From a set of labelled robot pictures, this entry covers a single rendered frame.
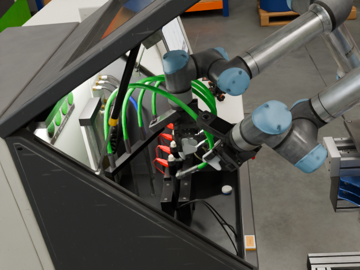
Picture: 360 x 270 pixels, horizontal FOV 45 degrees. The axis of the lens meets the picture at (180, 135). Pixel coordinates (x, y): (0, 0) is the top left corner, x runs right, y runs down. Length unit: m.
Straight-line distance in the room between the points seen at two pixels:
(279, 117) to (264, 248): 1.75
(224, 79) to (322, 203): 1.92
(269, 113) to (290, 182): 2.17
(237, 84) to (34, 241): 0.69
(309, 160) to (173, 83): 0.46
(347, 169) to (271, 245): 1.09
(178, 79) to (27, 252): 0.64
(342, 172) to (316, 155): 0.69
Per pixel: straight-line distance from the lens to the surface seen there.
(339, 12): 1.30
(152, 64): 1.65
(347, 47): 1.56
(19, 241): 1.29
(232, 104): 2.00
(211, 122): 1.11
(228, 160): 1.15
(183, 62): 1.22
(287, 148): 0.99
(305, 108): 1.10
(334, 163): 1.66
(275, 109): 0.96
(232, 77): 1.14
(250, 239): 1.35
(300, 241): 2.69
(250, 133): 0.99
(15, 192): 1.17
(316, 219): 2.84
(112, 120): 0.98
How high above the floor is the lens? 1.94
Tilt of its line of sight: 32 degrees down
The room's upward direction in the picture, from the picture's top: 7 degrees counter-clockwise
